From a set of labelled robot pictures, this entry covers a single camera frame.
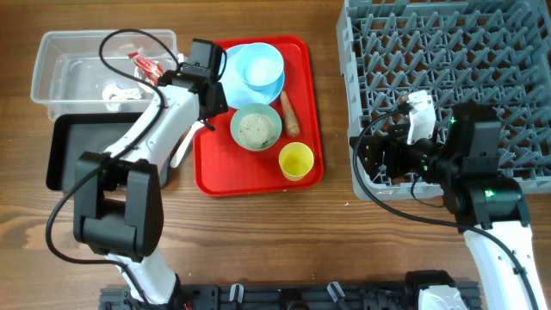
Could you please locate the black plastic tray bin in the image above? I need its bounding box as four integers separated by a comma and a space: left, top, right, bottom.
46, 112, 141, 192

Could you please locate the large light blue plate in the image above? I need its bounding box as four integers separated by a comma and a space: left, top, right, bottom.
220, 44, 285, 109

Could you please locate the green bowl with rice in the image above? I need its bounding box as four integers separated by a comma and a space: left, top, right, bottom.
230, 103, 282, 152

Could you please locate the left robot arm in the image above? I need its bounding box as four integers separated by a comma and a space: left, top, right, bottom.
73, 39, 228, 309

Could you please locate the small light blue bowl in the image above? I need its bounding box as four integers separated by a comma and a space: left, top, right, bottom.
235, 42, 284, 90

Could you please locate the yellow plastic cup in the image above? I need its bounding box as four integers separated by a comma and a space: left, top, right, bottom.
278, 142, 314, 182

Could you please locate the red plastic tray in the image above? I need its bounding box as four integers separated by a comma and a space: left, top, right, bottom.
193, 35, 324, 196

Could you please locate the clear plastic bin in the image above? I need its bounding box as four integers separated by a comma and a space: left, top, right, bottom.
31, 29, 177, 121

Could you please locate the grey dishwasher rack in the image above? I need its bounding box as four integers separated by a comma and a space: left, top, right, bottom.
336, 0, 550, 194

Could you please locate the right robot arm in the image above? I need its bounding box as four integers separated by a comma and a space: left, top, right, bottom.
350, 102, 547, 309

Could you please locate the red snack wrapper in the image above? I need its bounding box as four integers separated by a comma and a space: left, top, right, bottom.
128, 52, 165, 85

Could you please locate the white plastic spoon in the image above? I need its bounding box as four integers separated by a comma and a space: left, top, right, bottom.
170, 121, 204, 168

